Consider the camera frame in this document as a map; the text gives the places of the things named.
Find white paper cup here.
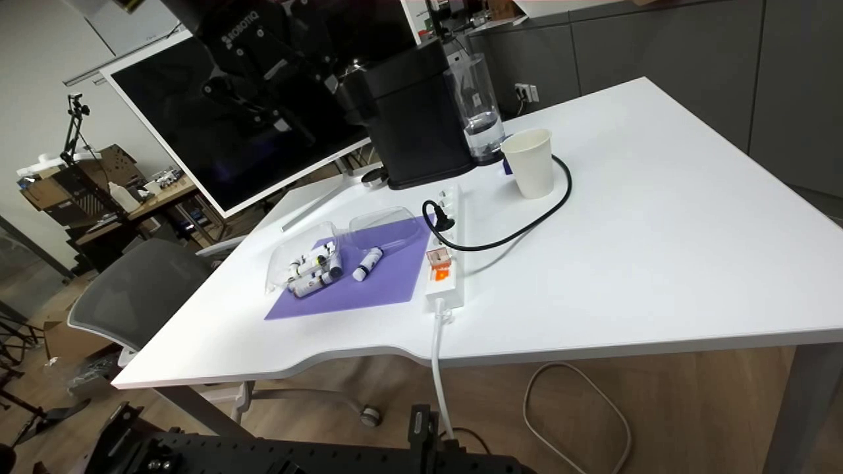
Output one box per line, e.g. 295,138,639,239
501,127,557,201

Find black plug and cable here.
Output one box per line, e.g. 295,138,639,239
418,151,576,255

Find thin white cable loop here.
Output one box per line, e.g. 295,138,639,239
520,357,635,474

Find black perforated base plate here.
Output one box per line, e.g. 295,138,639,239
82,401,534,474

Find grey table leg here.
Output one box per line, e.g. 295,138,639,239
764,343,843,474
156,381,257,443

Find white power strip cable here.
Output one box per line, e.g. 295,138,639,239
427,306,461,443

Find white framed computer monitor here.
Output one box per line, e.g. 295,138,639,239
103,0,423,222

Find purple mat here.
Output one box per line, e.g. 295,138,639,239
264,215,434,323

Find cluttered wooden desk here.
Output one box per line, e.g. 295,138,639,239
15,143,232,265

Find grey office chair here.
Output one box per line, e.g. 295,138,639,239
66,238,385,429

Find white power strip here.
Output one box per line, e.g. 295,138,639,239
423,184,466,313

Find white marker dark blue cap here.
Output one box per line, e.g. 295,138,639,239
349,244,387,285

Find black coffee machine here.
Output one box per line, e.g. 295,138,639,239
328,38,481,193

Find white marker yellow band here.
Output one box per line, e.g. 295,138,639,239
308,239,344,265

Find black camera tripod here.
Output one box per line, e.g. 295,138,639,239
54,91,99,168

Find clear plastic box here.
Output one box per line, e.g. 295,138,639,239
261,205,415,302

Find black stand legs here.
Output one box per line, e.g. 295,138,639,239
0,300,62,450

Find clear water bottle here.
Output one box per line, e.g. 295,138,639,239
439,34,511,167

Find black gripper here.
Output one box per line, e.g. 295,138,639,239
186,0,306,89

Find white marker tube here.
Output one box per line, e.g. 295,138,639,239
289,271,328,302
286,249,323,276

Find white wall socket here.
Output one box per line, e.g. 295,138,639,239
511,82,542,107

